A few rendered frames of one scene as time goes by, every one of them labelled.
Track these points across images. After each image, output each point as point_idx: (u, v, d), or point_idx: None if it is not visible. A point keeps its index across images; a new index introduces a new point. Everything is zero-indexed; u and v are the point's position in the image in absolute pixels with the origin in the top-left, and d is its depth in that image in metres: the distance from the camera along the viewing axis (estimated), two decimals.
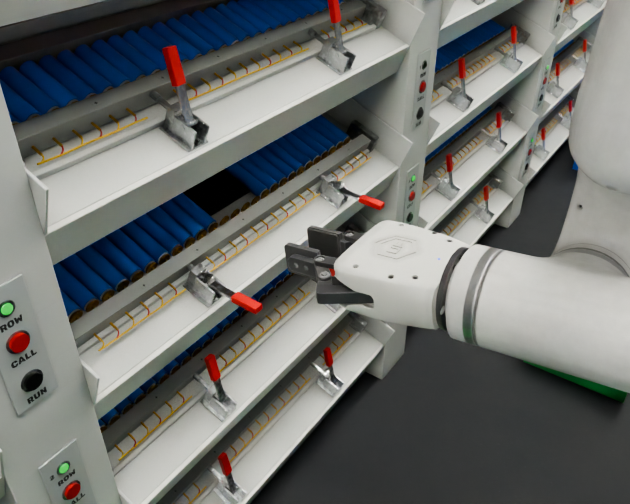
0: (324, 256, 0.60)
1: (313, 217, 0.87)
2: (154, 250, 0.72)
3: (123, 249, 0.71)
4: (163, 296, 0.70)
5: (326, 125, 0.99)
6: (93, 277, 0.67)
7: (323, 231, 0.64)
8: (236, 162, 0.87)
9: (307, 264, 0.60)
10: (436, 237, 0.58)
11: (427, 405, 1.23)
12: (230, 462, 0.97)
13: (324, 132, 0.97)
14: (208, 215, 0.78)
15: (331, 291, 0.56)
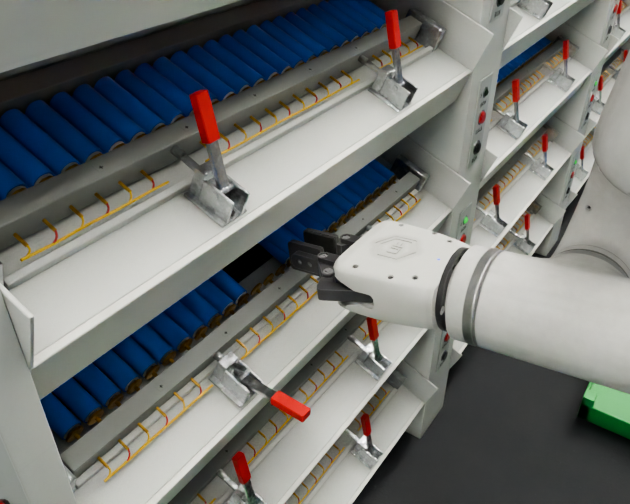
0: (328, 253, 0.60)
1: None
2: (173, 335, 0.57)
3: (134, 335, 0.57)
4: (184, 395, 0.56)
5: (368, 162, 0.84)
6: (97, 378, 0.52)
7: (319, 234, 0.63)
8: None
9: (310, 261, 0.61)
10: (436, 237, 0.58)
11: (473, 471, 1.08)
12: None
13: (366, 170, 0.83)
14: (237, 284, 0.63)
15: (331, 288, 0.56)
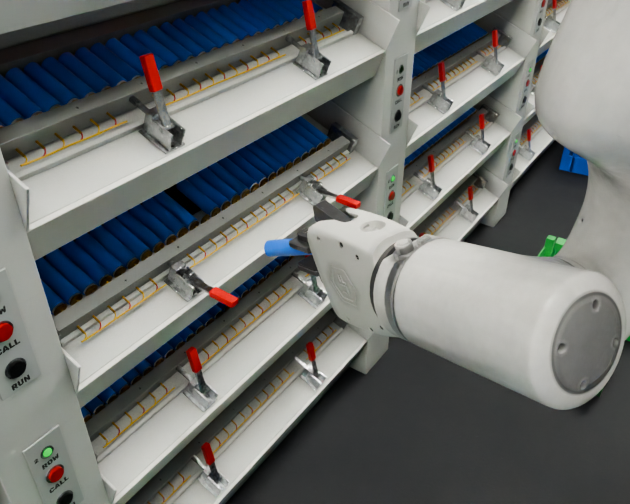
0: None
1: (292, 216, 0.90)
2: (136, 247, 0.75)
3: (107, 246, 0.75)
4: (144, 290, 0.74)
5: (307, 127, 1.02)
6: (77, 273, 0.70)
7: (299, 249, 0.62)
8: (218, 163, 0.90)
9: None
10: (347, 255, 0.51)
11: (409, 399, 1.26)
12: (214, 452, 1.00)
13: (305, 134, 1.01)
14: (189, 214, 0.81)
15: None
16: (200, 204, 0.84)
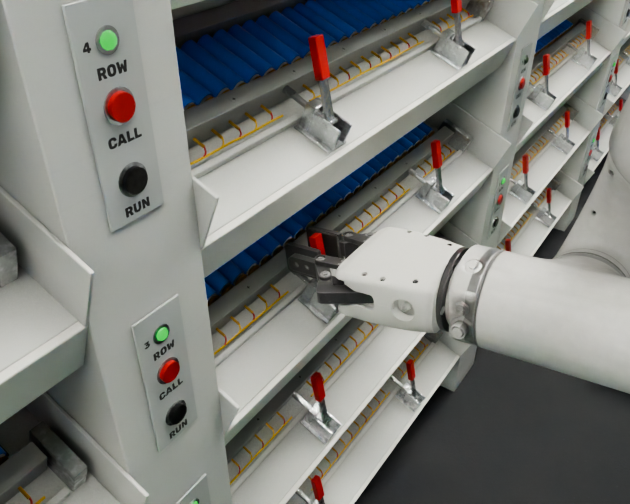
0: None
1: (417, 223, 0.81)
2: (255, 251, 0.66)
3: None
4: (279, 311, 0.64)
5: None
6: None
7: (307, 272, 0.63)
8: None
9: (340, 245, 0.65)
10: (403, 323, 0.56)
11: (505, 419, 1.16)
12: None
13: None
14: (305, 214, 0.72)
15: None
16: (313, 202, 0.75)
